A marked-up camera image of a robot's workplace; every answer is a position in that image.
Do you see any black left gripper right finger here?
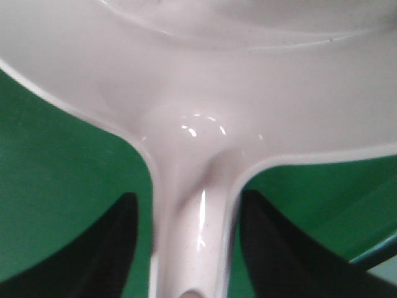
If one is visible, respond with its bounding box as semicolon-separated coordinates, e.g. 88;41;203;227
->
240;190;396;297

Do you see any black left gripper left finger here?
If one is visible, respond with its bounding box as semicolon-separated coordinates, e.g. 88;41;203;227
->
1;192;138;297

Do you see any white outer conveyor rim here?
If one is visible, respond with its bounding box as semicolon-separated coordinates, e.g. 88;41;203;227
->
350;234;396;285

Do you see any pink plastic dustpan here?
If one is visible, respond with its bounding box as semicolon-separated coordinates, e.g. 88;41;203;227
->
1;1;396;297

